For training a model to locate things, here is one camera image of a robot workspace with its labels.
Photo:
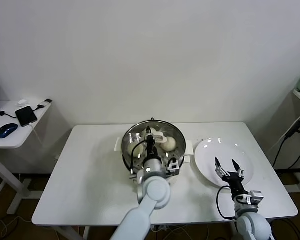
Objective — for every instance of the white power strip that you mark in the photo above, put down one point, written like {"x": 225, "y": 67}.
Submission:
{"x": 162, "y": 228}

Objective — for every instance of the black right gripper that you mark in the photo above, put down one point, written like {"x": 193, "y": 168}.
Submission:
{"x": 235, "y": 184}

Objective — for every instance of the black table foot bar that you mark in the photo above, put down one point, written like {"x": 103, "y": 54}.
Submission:
{"x": 290, "y": 171}

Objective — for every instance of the white electric cooker base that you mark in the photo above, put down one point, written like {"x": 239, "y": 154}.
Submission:
{"x": 188, "y": 160}

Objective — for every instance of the black smartphone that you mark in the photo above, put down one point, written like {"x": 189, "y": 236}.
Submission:
{"x": 26, "y": 116}

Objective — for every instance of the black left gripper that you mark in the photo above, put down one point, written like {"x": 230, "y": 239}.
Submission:
{"x": 151, "y": 148}

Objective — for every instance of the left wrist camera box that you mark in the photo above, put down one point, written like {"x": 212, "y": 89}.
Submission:
{"x": 173, "y": 166}

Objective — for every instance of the white side table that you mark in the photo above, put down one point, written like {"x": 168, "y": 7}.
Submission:
{"x": 10, "y": 141}

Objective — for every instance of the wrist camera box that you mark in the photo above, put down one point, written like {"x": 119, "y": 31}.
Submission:
{"x": 173, "y": 166}
{"x": 255, "y": 197}

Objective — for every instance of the white round plate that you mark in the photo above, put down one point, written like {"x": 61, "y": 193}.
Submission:
{"x": 205, "y": 160}

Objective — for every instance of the small white earbud case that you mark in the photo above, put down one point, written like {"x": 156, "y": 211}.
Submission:
{"x": 22, "y": 101}

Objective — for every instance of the white steamed baozi bun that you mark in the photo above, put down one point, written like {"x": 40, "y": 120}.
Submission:
{"x": 135, "y": 150}
{"x": 153, "y": 130}
{"x": 170, "y": 145}

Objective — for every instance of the perforated stainless steel steamer pot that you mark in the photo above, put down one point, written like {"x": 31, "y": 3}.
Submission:
{"x": 130, "y": 163}

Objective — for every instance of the blue computer mouse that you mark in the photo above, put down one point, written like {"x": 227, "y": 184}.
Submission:
{"x": 7, "y": 130}

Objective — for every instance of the left robot arm silver white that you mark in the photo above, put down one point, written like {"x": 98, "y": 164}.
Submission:
{"x": 150, "y": 200}

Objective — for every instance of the right robot arm silver white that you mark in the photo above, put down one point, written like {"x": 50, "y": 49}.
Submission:
{"x": 252, "y": 225}

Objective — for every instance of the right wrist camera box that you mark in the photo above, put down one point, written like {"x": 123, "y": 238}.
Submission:
{"x": 255, "y": 197}

